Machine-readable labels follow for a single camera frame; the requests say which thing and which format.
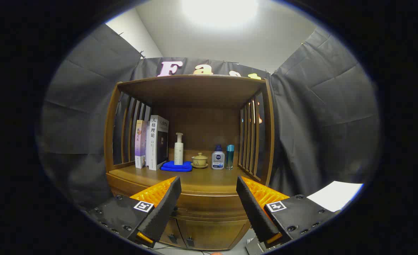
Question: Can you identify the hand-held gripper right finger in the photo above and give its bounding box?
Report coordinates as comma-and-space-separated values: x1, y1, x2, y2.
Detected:
236, 176, 341, 249

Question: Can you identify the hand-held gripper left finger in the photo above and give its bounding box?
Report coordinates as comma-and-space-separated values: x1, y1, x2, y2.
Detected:
88, 176, 182, 248

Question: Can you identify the wooden drawer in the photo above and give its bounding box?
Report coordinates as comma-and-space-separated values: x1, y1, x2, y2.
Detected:
111, 193, 252, 222

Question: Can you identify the wooden cabinet door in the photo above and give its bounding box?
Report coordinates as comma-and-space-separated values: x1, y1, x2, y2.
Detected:
176, 219, 251, 251
158, 217, 188, 248

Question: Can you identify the wooden countertop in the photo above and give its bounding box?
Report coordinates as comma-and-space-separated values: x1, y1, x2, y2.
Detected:
106, 165, 266, 194

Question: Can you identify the wooden cabinet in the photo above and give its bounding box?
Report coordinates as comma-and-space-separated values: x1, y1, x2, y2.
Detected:
104, 74, 275, 251

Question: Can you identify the folded blue cloth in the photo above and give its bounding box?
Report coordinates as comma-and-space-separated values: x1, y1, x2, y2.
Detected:
160, 160, 193, 172

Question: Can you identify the teal slim bottle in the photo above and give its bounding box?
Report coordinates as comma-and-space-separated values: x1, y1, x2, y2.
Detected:
226, 144, 235, 170

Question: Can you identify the white pump bottle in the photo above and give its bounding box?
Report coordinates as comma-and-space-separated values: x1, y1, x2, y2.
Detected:
174, 132, 184, 166

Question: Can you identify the white bottle with blue cap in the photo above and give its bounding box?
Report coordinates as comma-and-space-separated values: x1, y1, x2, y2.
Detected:
212, 144, 225, 170

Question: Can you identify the pale yellow lidded teacup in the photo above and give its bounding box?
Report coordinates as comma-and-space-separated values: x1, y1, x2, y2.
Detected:
192, 152, 208, 166

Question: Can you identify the purple book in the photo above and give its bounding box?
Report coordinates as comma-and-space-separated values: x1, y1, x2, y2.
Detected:
135, 120, 148, 169

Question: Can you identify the white and black book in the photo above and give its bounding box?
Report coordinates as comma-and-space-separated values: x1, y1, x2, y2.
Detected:
146, 115, 169, 171

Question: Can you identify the white box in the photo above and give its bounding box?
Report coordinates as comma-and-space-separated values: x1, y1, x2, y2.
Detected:
306, 181, 364, 212

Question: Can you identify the black backdrop cloth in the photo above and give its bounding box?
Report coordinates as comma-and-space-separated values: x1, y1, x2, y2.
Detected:
37, 23, 381, 213

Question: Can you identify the black floor cable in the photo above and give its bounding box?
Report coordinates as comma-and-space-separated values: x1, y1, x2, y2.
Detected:
149, 247, 209, 255

